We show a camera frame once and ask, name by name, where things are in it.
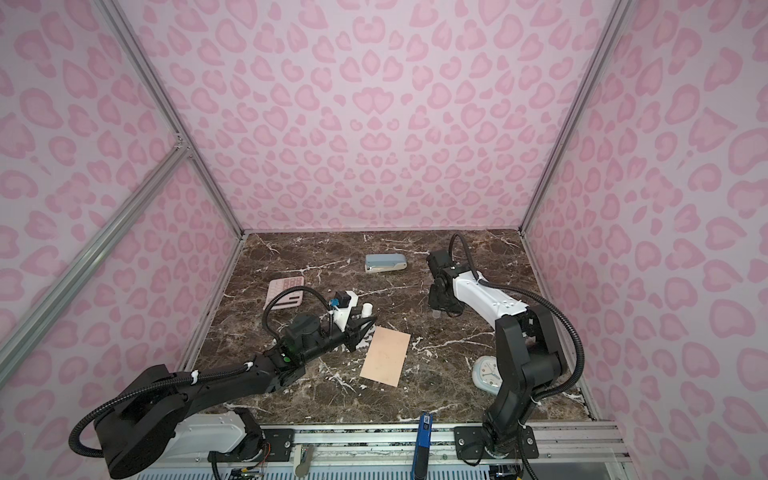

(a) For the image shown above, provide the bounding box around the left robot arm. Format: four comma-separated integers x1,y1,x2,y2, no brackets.
70,313,377,479

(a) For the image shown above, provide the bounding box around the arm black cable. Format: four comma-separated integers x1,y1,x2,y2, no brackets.
67,285,334,460
448,232,586,480

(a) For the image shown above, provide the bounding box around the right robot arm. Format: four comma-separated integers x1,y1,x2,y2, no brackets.
427,250,566,463

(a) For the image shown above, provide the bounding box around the pink calculator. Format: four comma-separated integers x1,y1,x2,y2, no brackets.
262,275,305,311

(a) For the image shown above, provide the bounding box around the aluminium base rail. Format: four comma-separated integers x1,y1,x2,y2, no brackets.
110,421,637,480

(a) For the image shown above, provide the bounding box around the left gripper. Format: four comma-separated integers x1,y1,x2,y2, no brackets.
301,308,378,367

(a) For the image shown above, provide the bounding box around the white glue stick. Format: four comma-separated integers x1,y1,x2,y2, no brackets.
360,303,373,319

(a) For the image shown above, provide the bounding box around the blue tool on rail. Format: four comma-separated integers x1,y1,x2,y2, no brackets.
411,412,433,480

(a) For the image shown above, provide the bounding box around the white alarm clock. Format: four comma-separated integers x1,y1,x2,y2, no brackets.
471,356,503,395

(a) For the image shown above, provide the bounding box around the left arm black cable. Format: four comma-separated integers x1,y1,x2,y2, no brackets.
67,285,334,460

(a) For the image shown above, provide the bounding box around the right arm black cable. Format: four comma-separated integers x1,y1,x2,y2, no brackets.
448,232,586,480

